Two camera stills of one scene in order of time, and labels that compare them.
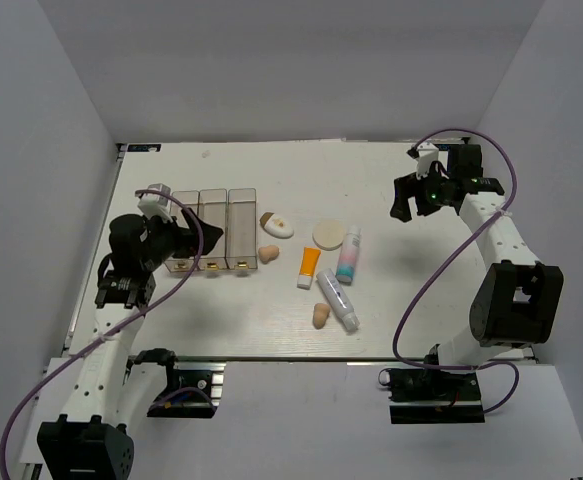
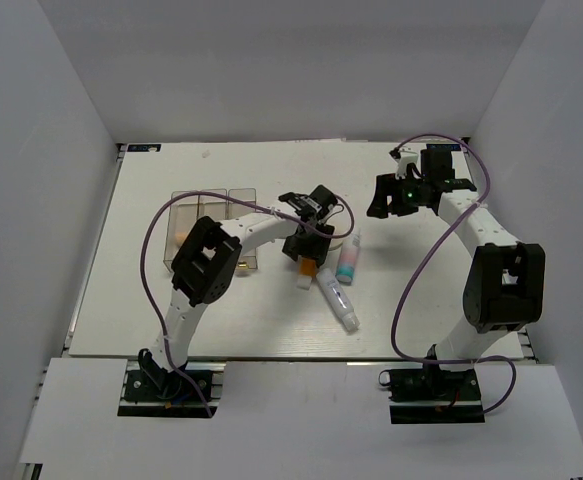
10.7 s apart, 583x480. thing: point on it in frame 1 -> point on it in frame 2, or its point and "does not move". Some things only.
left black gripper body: (167, 240) -> (315, 244)
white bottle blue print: (337, 296) does not move
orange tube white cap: (310, 259) does not move
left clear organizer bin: (178, 264) does not move
